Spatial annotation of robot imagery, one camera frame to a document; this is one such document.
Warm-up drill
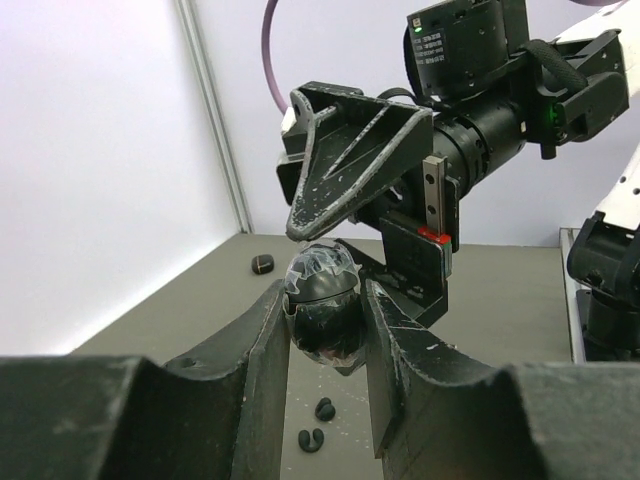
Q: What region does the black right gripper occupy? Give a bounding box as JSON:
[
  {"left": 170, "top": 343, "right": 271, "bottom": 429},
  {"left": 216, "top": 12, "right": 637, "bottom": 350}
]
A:
[{"left": 275, "top": 79, "right": 529, "bottom": 377}]

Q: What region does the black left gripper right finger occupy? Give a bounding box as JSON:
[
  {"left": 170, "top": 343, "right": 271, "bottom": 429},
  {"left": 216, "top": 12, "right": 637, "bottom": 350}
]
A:
[{"left": 363, "top": 280, "right": 639, "bottom": 479}]

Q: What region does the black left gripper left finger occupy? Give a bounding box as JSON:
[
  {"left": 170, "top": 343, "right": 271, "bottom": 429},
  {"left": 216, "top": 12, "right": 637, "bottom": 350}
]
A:
[{"left": 1, "top": 283, "right": 289, "bottom": 479}]

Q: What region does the black taped earbud charging case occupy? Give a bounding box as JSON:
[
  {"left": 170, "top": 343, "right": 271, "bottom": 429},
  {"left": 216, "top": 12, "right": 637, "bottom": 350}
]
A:
[{"left": 283, "top": 243, "right": 366, "bottom": 375}]

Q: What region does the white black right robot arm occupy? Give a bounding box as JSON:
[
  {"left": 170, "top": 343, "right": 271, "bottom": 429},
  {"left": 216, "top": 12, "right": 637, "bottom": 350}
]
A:
[{"left": 277, "top": 1, "right": 633, "bottom": 374}]

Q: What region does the black case with gold line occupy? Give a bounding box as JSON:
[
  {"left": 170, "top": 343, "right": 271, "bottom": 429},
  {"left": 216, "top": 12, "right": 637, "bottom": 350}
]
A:
[{"left": 250, "top": 254, "right": 275, "bottom": 275}]

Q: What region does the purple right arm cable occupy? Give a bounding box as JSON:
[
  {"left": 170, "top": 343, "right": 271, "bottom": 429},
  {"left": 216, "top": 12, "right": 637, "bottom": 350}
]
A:
[{"left": 262, "top": 0, "right": 291, "bottom": 114}]

